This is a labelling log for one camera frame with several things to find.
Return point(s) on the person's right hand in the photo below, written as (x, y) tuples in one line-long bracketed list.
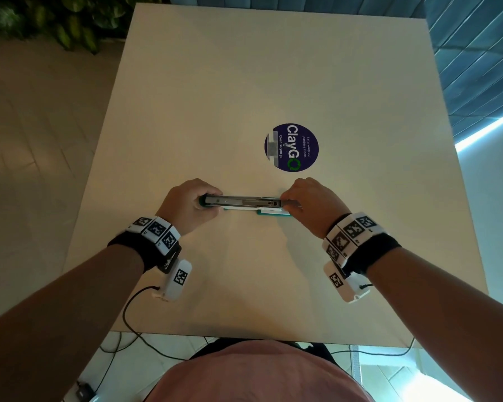
[(318, 205)]

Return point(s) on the person's left hand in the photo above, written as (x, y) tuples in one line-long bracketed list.
[(183, 204)]

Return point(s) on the person's right fingers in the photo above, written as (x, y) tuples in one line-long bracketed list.
[(291, 200)]

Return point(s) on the person's left fingers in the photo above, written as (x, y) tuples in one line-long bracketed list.
[(211, 192)]

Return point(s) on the teal stapler with metal top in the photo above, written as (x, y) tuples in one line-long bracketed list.
[(243, 203)]

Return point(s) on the person's left forearm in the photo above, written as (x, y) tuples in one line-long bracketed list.
[(46, 322)]

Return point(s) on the person's right forearm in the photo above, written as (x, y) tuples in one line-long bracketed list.
[(448, 313)]

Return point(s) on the round dark blue sticker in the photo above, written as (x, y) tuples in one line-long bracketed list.
[(292, 147)]

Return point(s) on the person's pink shirt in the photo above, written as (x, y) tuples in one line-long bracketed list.
[(255, 372)]

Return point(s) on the green leafy plant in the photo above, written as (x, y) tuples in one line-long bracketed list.
[(67, 20)]

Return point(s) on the black power adapter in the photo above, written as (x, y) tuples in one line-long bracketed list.
[(85, 390)]

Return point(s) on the left wrist camera with markers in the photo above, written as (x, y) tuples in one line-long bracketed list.
[(161, 246)]

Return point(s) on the wrist camera with markers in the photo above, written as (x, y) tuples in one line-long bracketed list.
[(352, 246), (161, 246)]

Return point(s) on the right wrist camera with markers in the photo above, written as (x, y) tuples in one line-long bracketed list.
[(352, 246)]

